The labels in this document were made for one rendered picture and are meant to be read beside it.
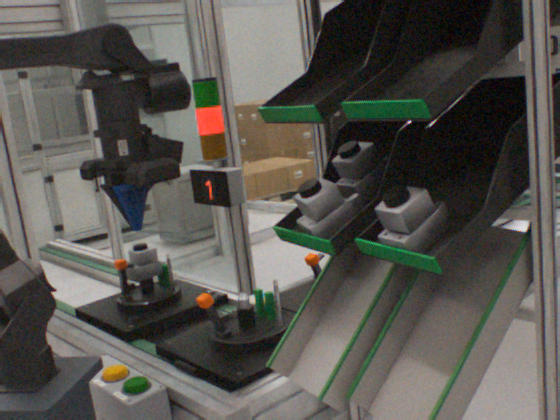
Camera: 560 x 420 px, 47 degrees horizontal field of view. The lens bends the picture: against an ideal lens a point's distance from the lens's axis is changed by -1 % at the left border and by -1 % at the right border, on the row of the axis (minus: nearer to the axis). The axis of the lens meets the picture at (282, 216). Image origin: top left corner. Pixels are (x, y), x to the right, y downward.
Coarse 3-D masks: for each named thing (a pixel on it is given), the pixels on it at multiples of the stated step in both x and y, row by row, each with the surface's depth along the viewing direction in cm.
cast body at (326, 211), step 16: (304, 192) 80; (320, 192) 79; (336, 192) 80; (304, 208) 81; (320, 208) 80; (336, 208) 81; (352, 208) 81; (304, 224) 81; (320, 224) 80; (336, 224) 81
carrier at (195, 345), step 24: (240, 312) 111; (264, 312) 116; (288, 312) 122; (192, 336) 116; (216, 336) 109; (240, 336) 108; (264, 336) 107; (168, 360) 112; (192, 360) 106; (216, 360) 105; (240, 360) 104; (264, 360) 103; (240, 384) 97
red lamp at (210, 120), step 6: (210, 108) 124; (216, 108) 124; (198, 114) 125; (204, 114) 124; (210, 114) 124; (216, 114) 124; (198, 120) 125; (204, 120) 124; (210, 120) 124; (216, 120) 124; (222, 120) 126; (198, 126) 126; (204, 126) 124; (210, 126) 124; (216, 126) 125; (222, 126) 126; (204, 132) 125; (210, 132) 124; (216, 132) 125
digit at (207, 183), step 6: (204, 174) 128; (210, 174) 126; (204, 180) 128; (210, 180) 127; (204, 186) 129; (210, 186) 127; (204, 192) 129; (210, 192) 128; (204, 198) 130; (210, 198) 128; (216, 198) 126
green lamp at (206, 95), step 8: (216, 80) 125; (192, 88) 124; (200, 88) 123; (208, 88) 123; (216, 88) 124; (200, 96) 123; (208, 96) 123; (216, 96) 124; (200, 104) 124; (208, 104) 123; (216, 104) 124
